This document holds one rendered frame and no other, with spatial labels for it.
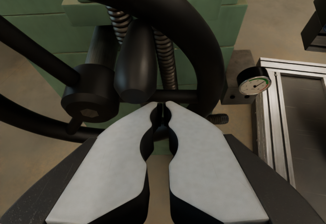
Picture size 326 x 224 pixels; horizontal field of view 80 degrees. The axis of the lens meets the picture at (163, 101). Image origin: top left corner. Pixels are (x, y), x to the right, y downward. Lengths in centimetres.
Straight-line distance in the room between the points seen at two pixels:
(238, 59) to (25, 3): 45
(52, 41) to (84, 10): 20
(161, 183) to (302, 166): 59
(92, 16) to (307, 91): 102
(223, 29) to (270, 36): 130
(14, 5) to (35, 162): 94
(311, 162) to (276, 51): 86
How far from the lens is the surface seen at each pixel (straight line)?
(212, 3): 25
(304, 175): 93
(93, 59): 25
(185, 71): 46
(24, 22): 44
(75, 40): 43
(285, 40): 170
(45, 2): 40
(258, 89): 46
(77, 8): 26
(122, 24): 24
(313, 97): 113
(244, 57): 55
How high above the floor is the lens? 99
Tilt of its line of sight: 58 degrees down
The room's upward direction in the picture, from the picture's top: 5 degrees counter-clockwise
